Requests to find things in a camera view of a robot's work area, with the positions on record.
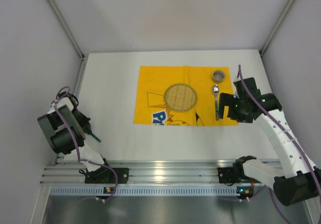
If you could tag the perforated grey cable duct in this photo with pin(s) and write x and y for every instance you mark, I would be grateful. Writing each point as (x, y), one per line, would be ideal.
(151, 191)

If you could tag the aluminium mounting rail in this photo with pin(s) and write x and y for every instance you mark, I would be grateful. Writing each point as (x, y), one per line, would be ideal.
(145, 172)

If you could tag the yellow cartoon placemat cloth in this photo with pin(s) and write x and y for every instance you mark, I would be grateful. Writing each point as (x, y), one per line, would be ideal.
(153, 81)

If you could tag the round woven bamboo plate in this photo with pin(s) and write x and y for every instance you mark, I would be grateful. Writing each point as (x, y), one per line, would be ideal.
(180, 97)

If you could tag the fork with green handle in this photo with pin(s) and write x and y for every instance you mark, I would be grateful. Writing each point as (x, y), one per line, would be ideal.
(95, 137)

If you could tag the spoon with green handle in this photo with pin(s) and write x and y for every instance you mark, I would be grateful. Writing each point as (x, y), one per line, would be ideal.
(215, 92)

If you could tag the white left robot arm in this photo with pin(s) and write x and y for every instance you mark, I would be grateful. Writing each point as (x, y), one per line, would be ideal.
(65, 128)

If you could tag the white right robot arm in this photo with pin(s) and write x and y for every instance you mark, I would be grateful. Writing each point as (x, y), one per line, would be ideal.
(299, 178)

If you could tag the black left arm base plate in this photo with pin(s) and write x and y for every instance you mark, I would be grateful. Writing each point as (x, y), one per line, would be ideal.
(105, 176)

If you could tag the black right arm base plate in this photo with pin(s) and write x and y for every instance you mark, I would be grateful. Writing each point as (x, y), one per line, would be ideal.
(228, 176)

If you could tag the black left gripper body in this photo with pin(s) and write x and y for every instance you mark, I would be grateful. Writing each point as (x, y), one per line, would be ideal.
(84, 123)

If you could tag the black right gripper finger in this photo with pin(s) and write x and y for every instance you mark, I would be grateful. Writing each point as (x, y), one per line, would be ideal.
(222, 112)
(227, 99)

